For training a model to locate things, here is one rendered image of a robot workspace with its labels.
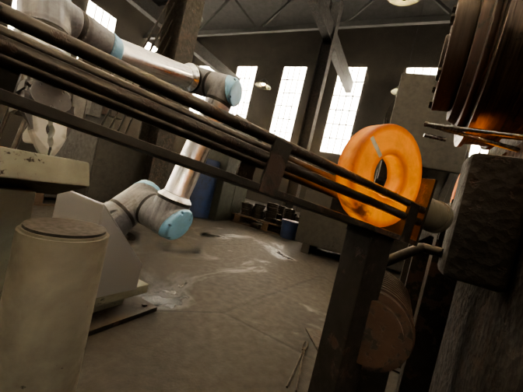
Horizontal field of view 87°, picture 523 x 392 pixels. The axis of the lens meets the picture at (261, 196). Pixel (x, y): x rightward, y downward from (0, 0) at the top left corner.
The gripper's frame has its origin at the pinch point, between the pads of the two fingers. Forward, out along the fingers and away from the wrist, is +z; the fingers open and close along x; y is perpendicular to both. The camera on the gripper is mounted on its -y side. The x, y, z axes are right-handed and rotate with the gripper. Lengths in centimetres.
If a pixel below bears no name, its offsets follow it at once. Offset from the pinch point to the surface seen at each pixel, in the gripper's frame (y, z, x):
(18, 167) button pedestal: -5.5, 5.3, 7.0
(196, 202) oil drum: 200, -30, -290
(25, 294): -12.1, 24.3, 8.7
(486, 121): -80, -2, -51
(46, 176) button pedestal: -5.5, 6.1, 3.1
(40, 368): -10.8, 34.9, 6.2
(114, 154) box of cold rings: 211, -79, -169
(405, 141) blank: -61, 7, -17
